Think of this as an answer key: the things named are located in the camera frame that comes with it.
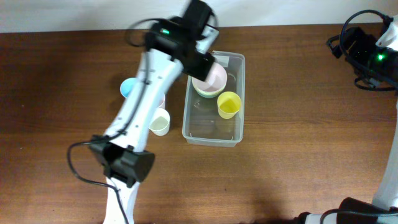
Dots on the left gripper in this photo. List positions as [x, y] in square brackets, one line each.
[203, 73]

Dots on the pink plastic bowl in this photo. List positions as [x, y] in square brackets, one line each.
[217, 72]

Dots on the yellow plastic bowl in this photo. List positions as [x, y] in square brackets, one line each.
[208, 92]

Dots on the green plastic bowl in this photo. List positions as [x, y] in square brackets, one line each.
[208, 96]

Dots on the pink plastic cup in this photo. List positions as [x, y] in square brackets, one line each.
[162, 102]

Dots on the yellow plastic cup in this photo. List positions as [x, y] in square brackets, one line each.
[228, 104]

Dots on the blue plastic cup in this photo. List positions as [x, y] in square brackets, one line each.
[127, 86]

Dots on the white plastic cup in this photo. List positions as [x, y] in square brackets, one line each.
[160, 123]

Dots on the white plastic bowl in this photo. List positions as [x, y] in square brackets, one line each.
[207, 88]

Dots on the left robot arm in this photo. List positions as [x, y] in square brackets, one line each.
[172, 47]

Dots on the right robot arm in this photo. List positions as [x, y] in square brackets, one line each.
[374, 61]

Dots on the clear plastic container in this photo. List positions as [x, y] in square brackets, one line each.
[202, 125]

